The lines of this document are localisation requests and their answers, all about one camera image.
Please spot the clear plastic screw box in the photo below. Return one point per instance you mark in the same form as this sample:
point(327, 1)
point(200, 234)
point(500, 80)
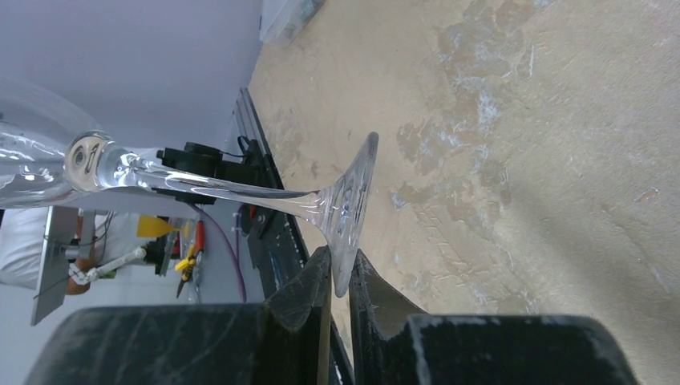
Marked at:
point(282, 20)

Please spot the clear champagne flute with label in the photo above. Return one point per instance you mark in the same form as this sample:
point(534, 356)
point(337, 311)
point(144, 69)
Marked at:
point(53, 152)

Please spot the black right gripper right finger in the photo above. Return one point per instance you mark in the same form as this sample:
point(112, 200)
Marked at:
point(396, 342)

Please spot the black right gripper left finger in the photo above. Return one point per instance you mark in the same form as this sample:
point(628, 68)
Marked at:
point(123, 345)

